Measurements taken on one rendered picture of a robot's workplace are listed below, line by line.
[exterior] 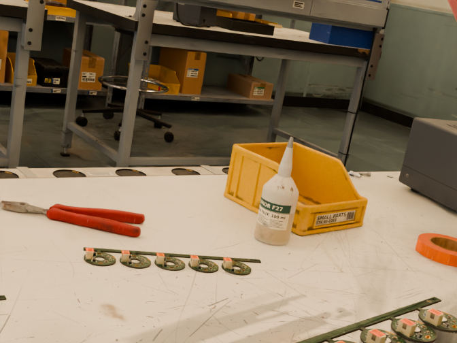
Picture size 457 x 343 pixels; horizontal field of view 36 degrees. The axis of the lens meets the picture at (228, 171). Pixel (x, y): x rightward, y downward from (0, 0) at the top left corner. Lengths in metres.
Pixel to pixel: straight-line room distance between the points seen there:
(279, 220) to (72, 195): 0.20
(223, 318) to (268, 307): 0.05
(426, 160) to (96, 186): 0.42
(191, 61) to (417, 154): 4.12
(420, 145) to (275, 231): 0.34
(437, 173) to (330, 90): 5.54
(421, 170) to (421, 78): 5.37
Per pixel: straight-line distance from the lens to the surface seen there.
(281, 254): 0.64
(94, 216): 0.63
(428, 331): 0.41
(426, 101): 6.26
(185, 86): 5.02
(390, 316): 0.42
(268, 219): 0.65
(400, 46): 6.49
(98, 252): 0.58
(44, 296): 0.51
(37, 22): 2.68
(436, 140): 0.92
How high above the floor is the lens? 0.98
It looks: 15 degrees down
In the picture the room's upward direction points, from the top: 10 degrees clockwise
